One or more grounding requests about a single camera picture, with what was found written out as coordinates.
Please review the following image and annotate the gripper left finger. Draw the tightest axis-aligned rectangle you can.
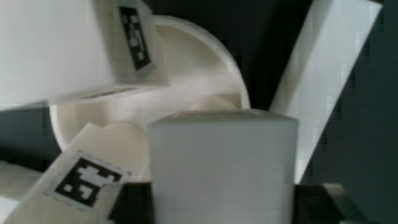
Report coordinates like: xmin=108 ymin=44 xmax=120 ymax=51
xmin=108 ymin=183 xmax=154 ymax=224

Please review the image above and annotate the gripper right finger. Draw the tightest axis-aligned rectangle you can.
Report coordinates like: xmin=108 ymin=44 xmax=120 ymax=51
xmin=293 ymin=182 xmax=371 ymax=224

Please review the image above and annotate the white stool leg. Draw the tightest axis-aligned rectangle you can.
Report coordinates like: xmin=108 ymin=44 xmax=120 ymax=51
xmin=149 ymin=110 xmax=298 ymax=224
xmin=1 ymin=122 xmax=147 ymax=224
xmin=0 ymin=0 xmax=168 ymax=111

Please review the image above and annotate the white round stool seat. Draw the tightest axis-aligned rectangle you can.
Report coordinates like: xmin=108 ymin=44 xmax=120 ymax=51
xmin=47 ymin=14 xmax=252 ymax=184

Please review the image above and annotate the white U-shaped wall fence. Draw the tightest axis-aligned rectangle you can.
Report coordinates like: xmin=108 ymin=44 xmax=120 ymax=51
xmin=0 ymin=0 xmax=380 ymax=211

